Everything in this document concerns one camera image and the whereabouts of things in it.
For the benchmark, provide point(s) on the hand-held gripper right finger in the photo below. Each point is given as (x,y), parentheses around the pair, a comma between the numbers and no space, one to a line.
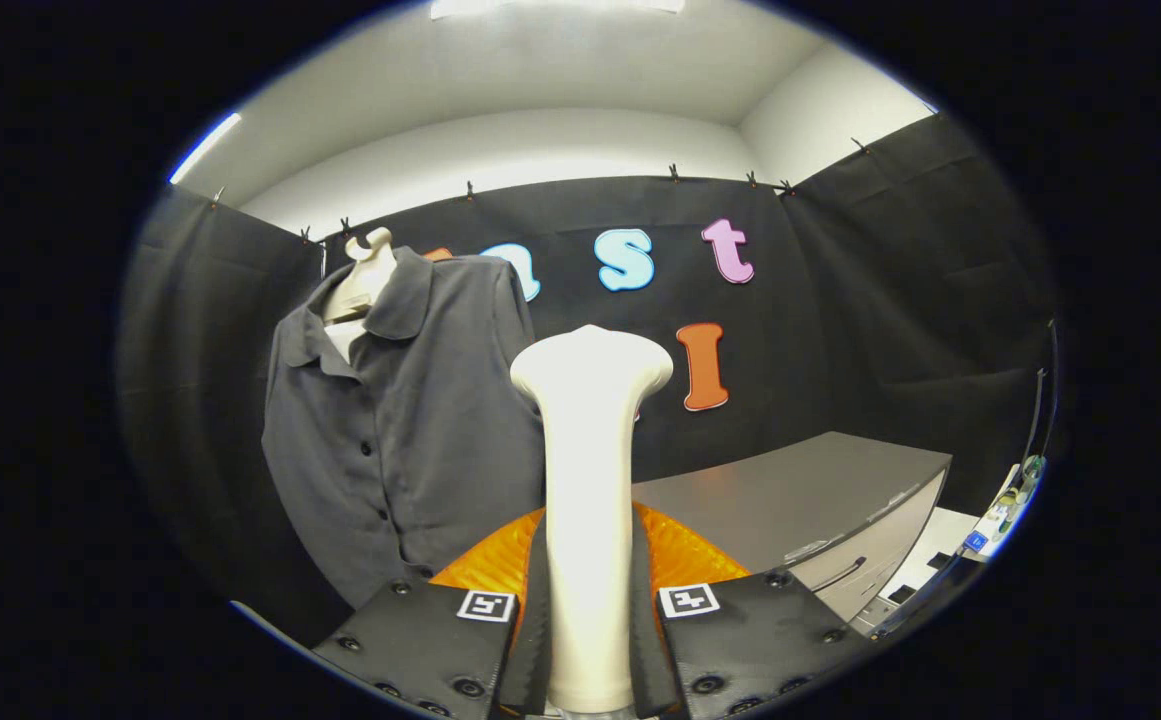
(645,640)

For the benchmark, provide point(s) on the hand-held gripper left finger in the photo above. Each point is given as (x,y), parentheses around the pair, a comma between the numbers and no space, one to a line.
(530,640)

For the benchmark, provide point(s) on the white garment steamer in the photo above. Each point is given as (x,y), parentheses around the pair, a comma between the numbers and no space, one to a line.
(590,480)

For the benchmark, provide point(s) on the dark grey button shirt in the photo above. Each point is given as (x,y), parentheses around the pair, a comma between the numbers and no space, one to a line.
(420,420)

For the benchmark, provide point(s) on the cream clothes hanger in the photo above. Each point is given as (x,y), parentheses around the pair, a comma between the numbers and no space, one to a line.
(360,285)

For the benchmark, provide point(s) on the grey-topped white drawer cabinet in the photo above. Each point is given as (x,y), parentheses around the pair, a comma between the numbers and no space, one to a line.
(790,490)

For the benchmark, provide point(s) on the white sheet with black squares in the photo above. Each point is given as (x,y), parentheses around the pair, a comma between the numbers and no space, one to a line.
(940,530)

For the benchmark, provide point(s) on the black backdrop cloth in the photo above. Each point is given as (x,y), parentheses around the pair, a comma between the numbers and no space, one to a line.
(840,330)

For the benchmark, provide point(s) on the clutter of small bottles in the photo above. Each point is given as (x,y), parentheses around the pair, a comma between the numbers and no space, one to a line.
(1010,500)

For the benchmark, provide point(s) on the row of black clips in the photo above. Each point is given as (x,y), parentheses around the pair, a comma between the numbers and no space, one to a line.
(469,188)

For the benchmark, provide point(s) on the ceiling strip light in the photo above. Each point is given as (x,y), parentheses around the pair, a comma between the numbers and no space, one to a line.
(205,148)

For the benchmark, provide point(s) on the ceiling light panel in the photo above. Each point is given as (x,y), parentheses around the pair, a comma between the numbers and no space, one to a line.
(555,5)

